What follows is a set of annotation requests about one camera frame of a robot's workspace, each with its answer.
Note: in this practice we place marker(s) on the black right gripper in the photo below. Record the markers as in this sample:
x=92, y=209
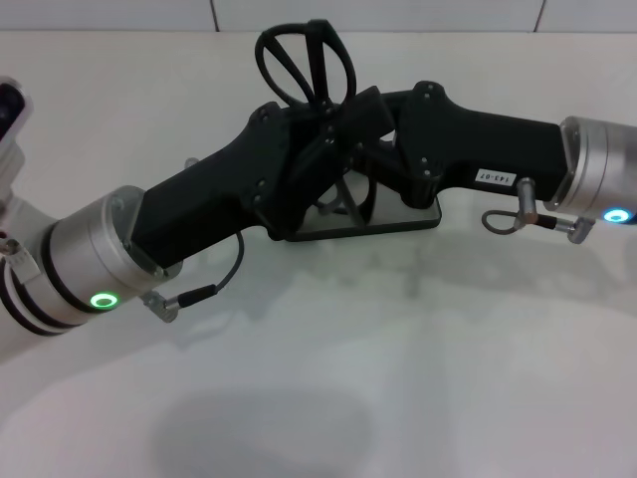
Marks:
x=497, y=149

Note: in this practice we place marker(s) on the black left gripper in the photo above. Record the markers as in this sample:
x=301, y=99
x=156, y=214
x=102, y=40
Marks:
x=199, y=199

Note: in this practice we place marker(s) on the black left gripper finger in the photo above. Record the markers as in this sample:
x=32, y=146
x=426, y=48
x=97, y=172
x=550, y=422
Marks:
x=365, y=117

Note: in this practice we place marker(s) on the black glasses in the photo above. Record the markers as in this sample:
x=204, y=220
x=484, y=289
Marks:
x=317, y=60

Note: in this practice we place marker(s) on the black glasses case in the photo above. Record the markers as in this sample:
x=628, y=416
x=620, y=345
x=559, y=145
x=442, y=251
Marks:
x=398, y=221

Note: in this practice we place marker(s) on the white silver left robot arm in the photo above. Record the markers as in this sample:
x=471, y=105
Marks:
x=89, y=249

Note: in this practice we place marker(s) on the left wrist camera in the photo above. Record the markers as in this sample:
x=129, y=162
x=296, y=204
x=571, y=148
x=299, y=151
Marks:
x=12, y=109

